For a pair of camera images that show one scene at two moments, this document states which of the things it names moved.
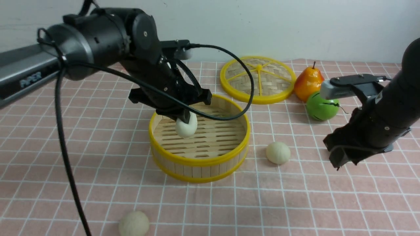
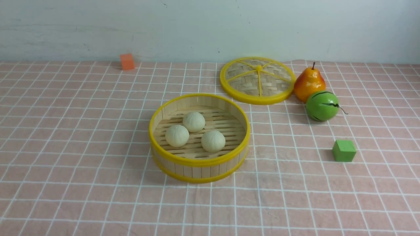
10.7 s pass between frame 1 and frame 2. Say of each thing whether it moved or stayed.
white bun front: moved
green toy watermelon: stayed
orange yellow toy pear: stayed
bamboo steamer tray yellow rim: stayed
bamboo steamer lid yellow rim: stayed
